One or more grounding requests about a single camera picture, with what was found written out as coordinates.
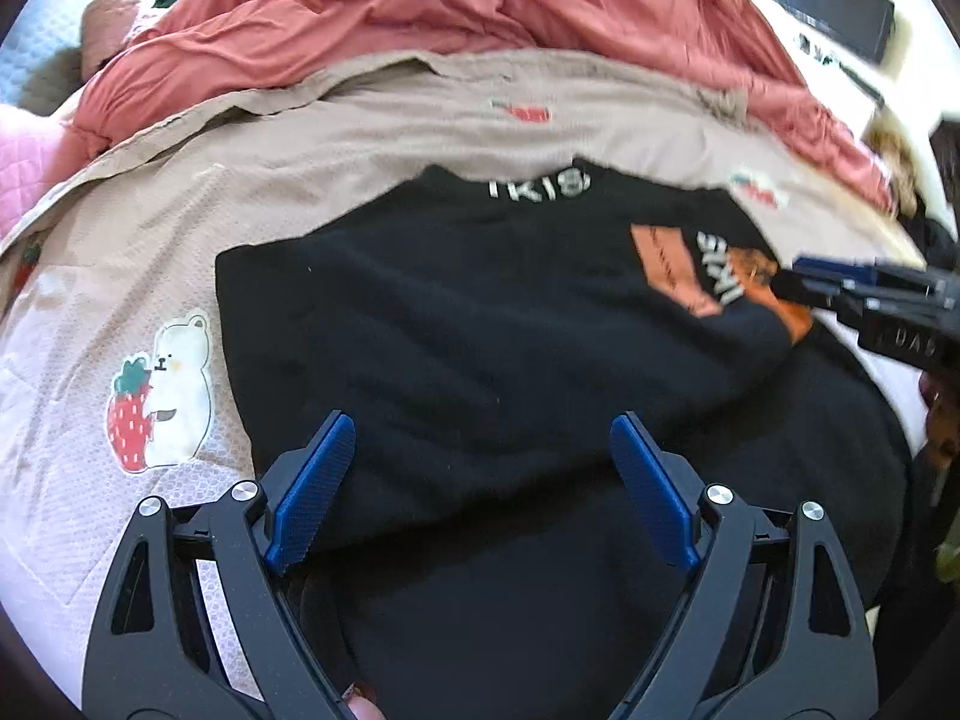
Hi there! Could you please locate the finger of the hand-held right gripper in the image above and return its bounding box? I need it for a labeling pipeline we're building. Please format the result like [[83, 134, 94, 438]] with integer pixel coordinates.
[[771, 255, 938, 310]]

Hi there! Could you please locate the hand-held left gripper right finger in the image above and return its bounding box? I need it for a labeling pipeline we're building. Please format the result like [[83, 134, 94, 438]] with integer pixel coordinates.
[[609, 412, 880, 720]]

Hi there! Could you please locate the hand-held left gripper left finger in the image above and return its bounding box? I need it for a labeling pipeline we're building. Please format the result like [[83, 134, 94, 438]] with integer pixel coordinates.
[[81, 411, 359, 720]]

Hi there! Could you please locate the black sweater with orange cuffs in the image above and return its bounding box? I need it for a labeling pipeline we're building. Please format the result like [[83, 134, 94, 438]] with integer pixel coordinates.
[[214, 156, 920, 720]]

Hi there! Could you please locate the person's right hand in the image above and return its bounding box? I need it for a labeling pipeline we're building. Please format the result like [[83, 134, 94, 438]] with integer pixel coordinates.
[[916, 373, 960, 470]]

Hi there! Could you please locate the person's left hand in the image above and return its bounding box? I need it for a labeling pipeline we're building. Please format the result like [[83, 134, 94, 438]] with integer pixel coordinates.
[[341, 682, 385, 720]]

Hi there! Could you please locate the white television cabinet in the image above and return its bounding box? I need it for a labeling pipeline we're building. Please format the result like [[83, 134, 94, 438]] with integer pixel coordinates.
[[780, 15, 953, 166]]

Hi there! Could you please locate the black television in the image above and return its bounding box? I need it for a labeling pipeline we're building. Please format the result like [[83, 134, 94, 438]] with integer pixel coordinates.
[[772, 0, 897, 65]]

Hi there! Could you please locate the tan strawberry bear printed sheet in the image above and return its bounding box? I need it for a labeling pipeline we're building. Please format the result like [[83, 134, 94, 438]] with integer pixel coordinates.
[[0, 49, 923, 691]]

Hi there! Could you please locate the pink quilted pillow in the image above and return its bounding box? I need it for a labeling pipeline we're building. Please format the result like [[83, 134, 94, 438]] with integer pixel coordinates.
[[0, 103, 87, 237]]

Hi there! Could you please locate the coral red duvet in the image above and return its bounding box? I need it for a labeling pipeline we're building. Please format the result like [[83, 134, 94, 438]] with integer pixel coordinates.
[[75, 0, 897, 215]]

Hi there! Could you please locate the mauve quilted pillow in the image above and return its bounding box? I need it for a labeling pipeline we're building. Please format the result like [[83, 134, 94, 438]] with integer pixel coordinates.
[[77, 0, 155, 80]]

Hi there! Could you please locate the grey quilted headboard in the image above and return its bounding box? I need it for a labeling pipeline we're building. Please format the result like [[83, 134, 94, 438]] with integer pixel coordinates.
[[0, 0, 95, 110]]

